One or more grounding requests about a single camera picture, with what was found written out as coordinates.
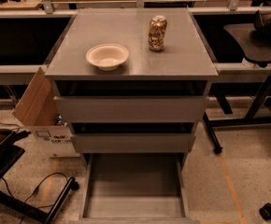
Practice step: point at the grey bottom drawer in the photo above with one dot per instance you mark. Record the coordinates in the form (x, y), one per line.
(134, 189)

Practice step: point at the grey drawer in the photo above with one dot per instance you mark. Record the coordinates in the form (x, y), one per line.
(131, 109)
(133, 142)
(134, 189)

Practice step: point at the grey drawer cabinet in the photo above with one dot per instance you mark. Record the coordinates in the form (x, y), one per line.
(182, 69)

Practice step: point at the grey middle drawer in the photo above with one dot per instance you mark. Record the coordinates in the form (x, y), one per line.
(133, 142)

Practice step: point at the grey top drawer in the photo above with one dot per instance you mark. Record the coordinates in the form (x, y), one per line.
(131, 109)

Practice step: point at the white paper bowl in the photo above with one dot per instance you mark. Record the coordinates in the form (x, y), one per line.
(107, 57)

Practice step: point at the gold soda can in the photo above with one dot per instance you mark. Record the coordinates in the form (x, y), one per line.
(157, 30)

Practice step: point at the cardboard box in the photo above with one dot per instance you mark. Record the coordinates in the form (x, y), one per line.
(39, 114)

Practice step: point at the black desk with legs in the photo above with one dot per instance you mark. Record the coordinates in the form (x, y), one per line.
(255, 41)

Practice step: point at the black stand left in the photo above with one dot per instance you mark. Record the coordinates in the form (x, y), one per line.
(11, 179)

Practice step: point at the black caster bottom right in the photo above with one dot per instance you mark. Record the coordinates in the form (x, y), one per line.
(265, 211)

